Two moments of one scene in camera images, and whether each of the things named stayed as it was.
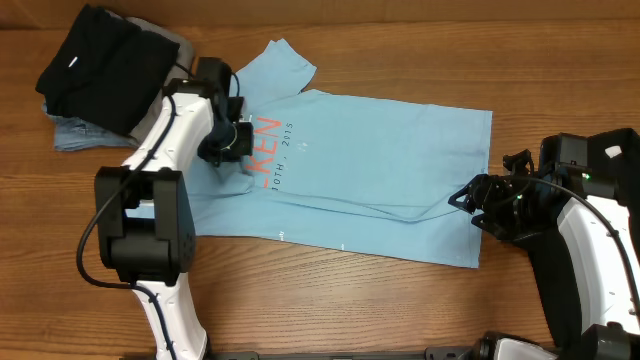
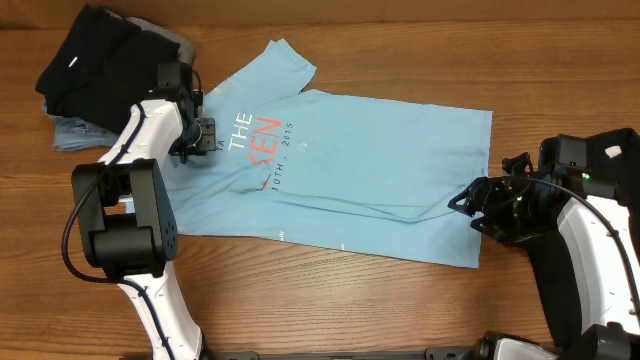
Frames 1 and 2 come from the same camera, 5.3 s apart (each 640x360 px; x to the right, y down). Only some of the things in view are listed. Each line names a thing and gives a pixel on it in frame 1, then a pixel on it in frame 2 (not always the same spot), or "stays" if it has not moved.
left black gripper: [244, 146] -> [207, 142]
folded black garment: [105, 70] stays
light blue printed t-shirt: [344, 170] stays
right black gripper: [492, 201] stays
